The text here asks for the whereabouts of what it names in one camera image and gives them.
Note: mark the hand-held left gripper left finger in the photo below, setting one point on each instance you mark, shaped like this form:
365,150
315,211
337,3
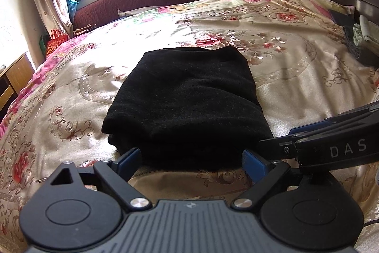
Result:
130,164

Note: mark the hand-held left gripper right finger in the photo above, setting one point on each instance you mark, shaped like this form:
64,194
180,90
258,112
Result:
254,165

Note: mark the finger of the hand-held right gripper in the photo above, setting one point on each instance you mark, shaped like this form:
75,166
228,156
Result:
279,147
340,124

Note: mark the black pants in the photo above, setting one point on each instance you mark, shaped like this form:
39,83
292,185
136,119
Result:
183,104

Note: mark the floral satin quilt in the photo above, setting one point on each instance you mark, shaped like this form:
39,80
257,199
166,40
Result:
296,78

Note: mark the folded grey clothing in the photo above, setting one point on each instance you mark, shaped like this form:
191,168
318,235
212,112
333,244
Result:
364,54

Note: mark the folded pale green cloth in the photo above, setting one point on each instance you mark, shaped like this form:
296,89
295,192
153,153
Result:
365,30

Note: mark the red shopping bag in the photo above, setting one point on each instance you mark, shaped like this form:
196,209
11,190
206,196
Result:
56,44

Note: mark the brown handbag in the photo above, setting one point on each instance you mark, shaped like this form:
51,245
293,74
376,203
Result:
84,30

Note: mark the wooden side cabinet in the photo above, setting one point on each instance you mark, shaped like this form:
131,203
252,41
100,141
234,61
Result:
16,78

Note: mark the green bag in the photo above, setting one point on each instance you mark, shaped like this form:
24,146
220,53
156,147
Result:
43,45

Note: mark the beige pillow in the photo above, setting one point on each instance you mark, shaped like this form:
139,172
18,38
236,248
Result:
133,11

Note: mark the blue plastic bag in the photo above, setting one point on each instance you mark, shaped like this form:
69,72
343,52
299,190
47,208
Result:
72,10

